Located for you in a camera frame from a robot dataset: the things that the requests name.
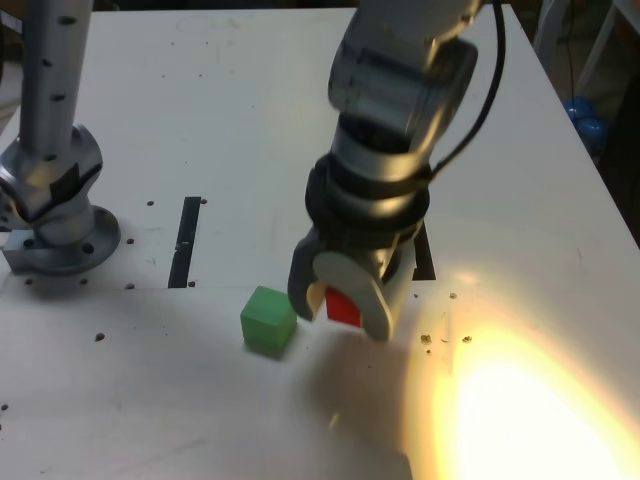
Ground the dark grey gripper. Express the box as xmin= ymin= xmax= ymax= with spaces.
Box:
xmin=287 ymin=222 xmax=419 ymax=344

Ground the red cube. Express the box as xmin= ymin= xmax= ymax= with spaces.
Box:
xmin=324 ymin=288 xmax=364 ymax=329

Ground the green cube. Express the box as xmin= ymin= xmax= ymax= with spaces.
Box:
xmin=239 ymin=285 xmax=298 ymax=359

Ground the black tape square outline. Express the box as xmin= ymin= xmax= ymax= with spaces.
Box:
xmin=412 ymin=222 xmax=437 ymax=282

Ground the blue balloon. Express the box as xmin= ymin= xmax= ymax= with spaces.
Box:
xmin=575 ymin=115 xmax=611 ymax=147
xmin=562 ymin=94 xmax=596 ymax=122

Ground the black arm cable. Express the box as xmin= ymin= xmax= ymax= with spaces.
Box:
xmin=430 ymin=0 xmax=507 ymax=176

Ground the white metal frame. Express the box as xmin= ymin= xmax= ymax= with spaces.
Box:
xmin=532 ymin=0 xmax=640 ymax=96

